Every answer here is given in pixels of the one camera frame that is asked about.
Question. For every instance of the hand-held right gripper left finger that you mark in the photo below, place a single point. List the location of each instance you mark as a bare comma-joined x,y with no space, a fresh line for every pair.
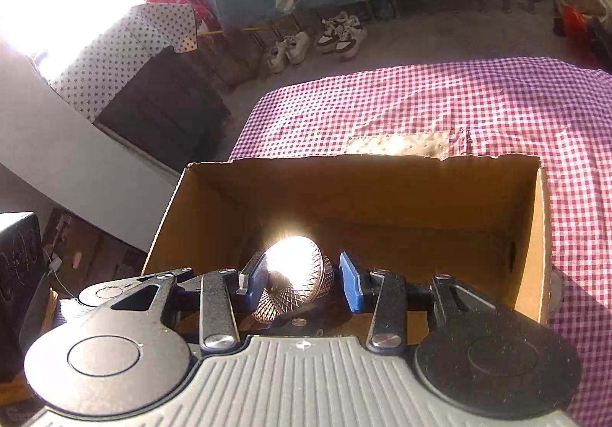
258,278

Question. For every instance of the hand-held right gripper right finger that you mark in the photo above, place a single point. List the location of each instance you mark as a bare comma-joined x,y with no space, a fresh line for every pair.
350,283

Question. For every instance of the white sneakers pair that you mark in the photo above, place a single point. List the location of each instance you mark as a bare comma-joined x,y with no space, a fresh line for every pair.
353,39

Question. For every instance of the yellow stick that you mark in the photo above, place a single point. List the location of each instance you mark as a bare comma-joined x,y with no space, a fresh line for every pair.
258,28

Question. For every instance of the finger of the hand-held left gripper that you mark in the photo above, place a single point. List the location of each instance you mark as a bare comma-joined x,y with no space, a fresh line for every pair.
143,278

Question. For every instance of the brown cardboard box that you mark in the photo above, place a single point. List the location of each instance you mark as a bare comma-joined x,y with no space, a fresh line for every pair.
382,207

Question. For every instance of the white dotted cloth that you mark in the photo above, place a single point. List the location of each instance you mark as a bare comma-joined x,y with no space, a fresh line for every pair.
124,54

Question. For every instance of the brown and white sneaker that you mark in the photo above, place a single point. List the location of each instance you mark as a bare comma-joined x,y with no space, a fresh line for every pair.
331,35

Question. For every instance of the purple checked cloth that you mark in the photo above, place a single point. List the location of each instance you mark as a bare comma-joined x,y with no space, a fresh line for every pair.
478,102

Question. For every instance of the red plastic bag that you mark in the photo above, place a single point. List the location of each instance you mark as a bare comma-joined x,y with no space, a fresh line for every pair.
573,23

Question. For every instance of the dark cabinet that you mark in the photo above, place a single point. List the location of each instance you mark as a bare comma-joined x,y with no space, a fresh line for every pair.
167,111

